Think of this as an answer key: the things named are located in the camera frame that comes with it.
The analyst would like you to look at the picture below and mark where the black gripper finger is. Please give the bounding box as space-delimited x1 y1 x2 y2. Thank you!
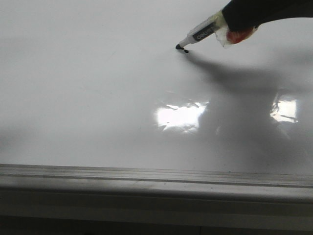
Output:
222 0 313 31

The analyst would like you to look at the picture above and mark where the white black whiteboard marker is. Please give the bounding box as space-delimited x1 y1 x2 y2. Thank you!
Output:
176 9 259 50

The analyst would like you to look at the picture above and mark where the white whiteboard with aluminium frame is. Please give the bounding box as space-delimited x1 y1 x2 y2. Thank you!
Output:
0 0 313 227

